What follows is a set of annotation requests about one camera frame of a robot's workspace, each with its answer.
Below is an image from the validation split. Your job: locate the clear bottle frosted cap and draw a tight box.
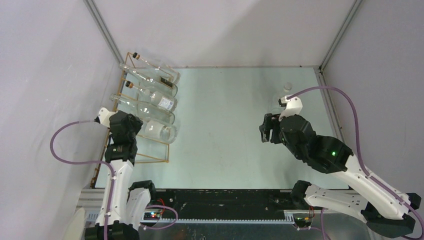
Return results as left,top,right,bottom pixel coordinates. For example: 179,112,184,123
138,117,178,144

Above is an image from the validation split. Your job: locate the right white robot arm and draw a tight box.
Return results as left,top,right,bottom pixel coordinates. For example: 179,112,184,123
259,113,421,239

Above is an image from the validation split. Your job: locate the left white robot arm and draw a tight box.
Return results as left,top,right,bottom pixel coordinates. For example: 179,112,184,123
84,107,158,240

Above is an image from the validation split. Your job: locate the long clear glass bottle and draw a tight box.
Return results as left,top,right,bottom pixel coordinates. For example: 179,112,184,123
109,94,175,124

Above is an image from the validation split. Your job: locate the clear bottle white label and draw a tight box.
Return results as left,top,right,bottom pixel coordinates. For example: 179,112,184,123
125,81,178,112

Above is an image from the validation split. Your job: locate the clear bottle black label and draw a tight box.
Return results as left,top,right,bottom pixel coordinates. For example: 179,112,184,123
119,63,178,97

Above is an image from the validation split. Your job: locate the clear bottle black cork top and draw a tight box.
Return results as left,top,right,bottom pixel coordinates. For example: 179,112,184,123
132,52,181,84

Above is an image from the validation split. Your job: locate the right electronics board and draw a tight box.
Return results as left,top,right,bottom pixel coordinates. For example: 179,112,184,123
294,217,310,223

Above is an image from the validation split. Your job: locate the electronics board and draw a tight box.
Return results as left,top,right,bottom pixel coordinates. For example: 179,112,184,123
142,211,162,221
294,217,310,223

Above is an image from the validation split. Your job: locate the left electronics board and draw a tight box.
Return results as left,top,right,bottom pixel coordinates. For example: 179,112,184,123
142,211,162,221

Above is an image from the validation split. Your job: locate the gold wire wine rack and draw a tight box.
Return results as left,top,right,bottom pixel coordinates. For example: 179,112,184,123
90,51,176,189

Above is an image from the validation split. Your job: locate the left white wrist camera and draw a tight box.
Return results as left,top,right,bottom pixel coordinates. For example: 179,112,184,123
94,107,116,128

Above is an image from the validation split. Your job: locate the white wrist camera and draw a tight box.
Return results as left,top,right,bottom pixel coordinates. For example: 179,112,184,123
94,107,116,128
278,95,303,121

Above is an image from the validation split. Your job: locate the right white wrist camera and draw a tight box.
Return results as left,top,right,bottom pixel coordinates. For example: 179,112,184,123
278,95,303,121

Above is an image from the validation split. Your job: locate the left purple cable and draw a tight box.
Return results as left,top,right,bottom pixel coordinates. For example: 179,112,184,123
49,120,116,240

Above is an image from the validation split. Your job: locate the purple cable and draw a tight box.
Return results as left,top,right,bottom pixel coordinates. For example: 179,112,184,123
286,86,424,239
49,120,116,240

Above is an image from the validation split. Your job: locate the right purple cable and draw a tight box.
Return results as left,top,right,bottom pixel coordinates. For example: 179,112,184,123
286,86,424,239

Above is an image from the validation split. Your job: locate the aluminium frame rail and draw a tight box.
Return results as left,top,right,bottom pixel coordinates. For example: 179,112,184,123
76,188,379,226

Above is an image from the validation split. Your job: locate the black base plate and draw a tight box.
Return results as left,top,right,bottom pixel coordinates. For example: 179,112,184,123
152,188,310,221

